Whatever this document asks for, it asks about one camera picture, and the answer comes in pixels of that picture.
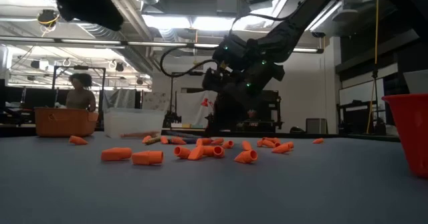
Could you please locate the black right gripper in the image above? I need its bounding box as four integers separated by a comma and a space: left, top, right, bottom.
202, 58, 286, 138

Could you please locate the white hanging sheet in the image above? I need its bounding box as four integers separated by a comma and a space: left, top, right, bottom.
176, 90, 218, 128

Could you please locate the black background workstation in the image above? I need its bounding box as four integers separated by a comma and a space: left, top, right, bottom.
249, 90, 284, 133

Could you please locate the grey-blue table mat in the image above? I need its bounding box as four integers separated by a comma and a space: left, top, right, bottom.
0, 132, 428, 224

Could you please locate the grey box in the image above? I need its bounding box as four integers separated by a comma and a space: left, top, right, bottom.
306, 118, 328, 134

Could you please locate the clear plastic bin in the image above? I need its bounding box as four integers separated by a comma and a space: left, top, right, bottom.
102, 107, 167, 140

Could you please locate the ceiling light panel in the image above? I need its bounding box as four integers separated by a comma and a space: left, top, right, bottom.
142, 13, 282, 31

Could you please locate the grey hanging cloth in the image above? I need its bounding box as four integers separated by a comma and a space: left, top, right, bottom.
102, 88, 136, 110

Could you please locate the white board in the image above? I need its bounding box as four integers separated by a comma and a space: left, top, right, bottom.
338, 78, 385, 106

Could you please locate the person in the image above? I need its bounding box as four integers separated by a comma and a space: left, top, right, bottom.
65, 72, 98, 113

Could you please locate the orange plastic bin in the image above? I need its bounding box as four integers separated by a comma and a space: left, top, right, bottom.
34, 106, 100, 138

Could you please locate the red plastic bin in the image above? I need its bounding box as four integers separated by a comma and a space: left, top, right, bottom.
381, 92, 428, 180

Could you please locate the round black ceiling fixture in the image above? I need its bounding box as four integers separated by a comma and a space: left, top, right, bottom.
36, 9, 60, 27

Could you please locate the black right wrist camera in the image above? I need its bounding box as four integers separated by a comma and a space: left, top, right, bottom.
212, 33, 251, 72

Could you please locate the black looped camera cable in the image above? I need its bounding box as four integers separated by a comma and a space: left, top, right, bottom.
159, 45, 235, 79

